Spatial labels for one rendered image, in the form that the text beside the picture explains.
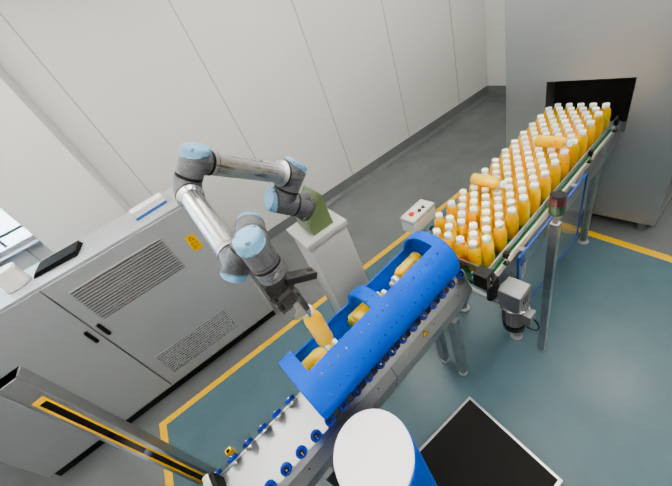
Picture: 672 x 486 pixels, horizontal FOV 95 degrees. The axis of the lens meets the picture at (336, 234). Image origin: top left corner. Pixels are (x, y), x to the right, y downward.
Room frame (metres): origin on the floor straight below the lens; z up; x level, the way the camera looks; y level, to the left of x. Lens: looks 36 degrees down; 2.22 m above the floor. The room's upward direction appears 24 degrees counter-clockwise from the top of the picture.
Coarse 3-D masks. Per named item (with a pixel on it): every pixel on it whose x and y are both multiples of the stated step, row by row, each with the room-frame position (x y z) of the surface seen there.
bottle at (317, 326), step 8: (304, 320) 0.73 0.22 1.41; (312, 320) 0.72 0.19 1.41; (320, 320) 0.72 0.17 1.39; (312, 328) 0.71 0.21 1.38; (320, 328) 0.71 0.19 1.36; (328, 328) 0.73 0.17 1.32; (320, 336) 0.71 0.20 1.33; (328, 336) 0.72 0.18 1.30; (320, 344) 0.71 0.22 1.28; (328, 344) 0.71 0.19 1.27
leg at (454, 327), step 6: (456, 318) 0.99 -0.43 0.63; (450, 324) 0.99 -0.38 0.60; (456, 324) 0.97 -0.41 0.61; (450, 330) 1.00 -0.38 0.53; (456, 330) 0.97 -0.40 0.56; (456, 336) 0.97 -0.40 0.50; (456, 342) 0.97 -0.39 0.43; (462, 342) 0.98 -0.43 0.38; (456, 348) 0.98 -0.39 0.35; (462, 348) 0.98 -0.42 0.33; (456, 354) 0.99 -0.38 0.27; (462, 354) 0.97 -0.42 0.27; (456, 360) 1.00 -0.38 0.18; (462, 360) 0.97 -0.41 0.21; (462, 366) 0.97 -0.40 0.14; (462, 372) 0.97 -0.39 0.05
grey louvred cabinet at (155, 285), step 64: (128, 256) 2.02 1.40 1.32; (192, 256) 2.13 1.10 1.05; (0, 320) 1.77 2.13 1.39; (64, 320) 1.84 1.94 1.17; (128, 320) 1.92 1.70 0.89; (192, 320) 2.02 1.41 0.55; (256, 320) 2.15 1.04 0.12; (64, 384) 1.72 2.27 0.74; (128, 384) 1.80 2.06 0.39; (0, 448) 1.54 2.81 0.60; (64, 448) 1.59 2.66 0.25
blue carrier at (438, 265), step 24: (408, 240) 1.12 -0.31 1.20; (432, 240) 1.02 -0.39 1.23; (432, 264) 0.92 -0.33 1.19; (456, 264) 0.94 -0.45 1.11; (360, 288) 0.94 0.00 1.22; (384, 288) 1.06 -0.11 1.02; (408, 288) 0.85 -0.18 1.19; (432, 288) 0.86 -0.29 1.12; (384, 312) 0.79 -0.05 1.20; (408, 312) 0.79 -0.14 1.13; (336, 336) 0.91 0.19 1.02; (360, 336) 0.73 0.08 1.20; (384, 336) 0.73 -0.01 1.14; (288, 360) 0.74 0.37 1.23; (336, 360) 0.68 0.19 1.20; (360, 360) 0.67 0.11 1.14; (312, 384) 0.63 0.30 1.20; (336, 384) 0.62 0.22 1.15; (336, 408) 0.60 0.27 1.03
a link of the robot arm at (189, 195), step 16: (176, 176) 1.34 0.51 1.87; (176, 192) 1.28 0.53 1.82; (192, 192) 1.26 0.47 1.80; (192, 208) 1.16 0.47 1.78; (208, 208) 1.14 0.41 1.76; (208, 224) 1.03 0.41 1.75; (224, 224) 1.05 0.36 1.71; (208, 240) 0.97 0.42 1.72; (224, 240) 0.92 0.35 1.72; (224, 256) 0.85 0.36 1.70; (224, 272) 0.82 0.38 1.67; (240, 272) 0.80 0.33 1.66
